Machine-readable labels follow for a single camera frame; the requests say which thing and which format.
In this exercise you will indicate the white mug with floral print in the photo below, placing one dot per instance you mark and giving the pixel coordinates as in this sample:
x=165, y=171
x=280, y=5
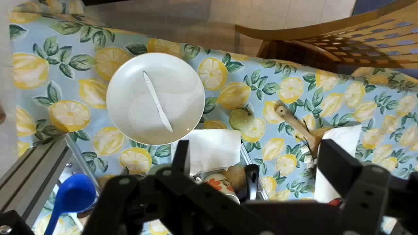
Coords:
x=220, y=184

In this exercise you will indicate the lemon print tablecloth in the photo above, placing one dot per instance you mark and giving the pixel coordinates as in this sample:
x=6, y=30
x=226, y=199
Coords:
x=243, y=78

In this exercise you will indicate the white paper sheet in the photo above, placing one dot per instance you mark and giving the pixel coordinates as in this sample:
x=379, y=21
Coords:
x=348, y=137

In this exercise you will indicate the white round plate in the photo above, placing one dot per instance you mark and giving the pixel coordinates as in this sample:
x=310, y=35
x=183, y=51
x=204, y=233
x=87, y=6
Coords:
x=131, y=99

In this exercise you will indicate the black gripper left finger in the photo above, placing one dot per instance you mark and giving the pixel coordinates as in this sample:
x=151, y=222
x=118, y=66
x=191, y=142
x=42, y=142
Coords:
x=131, y=190

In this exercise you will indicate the aluminium profile frame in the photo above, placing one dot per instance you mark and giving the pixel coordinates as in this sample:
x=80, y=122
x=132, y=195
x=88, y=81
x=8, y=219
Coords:
x=30, y=173

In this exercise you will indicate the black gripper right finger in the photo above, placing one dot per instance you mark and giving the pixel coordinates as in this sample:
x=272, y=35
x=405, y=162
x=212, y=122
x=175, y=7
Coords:
x=348, y=173

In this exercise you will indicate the green lime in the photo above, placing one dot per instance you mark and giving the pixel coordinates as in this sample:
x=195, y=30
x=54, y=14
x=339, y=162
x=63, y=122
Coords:
x=239, y=117

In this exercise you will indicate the wooden lattice back chair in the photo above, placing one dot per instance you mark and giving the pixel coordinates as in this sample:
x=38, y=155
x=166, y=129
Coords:
x=305, y=32

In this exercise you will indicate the white plastic knife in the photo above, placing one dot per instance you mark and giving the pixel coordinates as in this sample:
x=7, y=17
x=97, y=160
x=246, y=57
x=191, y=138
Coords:
x=157, y=100

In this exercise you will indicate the dark blue rug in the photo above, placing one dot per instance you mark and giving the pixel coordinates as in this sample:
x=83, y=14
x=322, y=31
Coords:
x=370, y=5

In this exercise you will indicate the wooden spoon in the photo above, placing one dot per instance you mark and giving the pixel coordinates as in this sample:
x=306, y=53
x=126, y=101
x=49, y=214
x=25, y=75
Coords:
x=293, y=120

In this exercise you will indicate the white paper napkin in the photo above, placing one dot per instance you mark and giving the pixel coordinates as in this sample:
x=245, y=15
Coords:
x=213, y=147

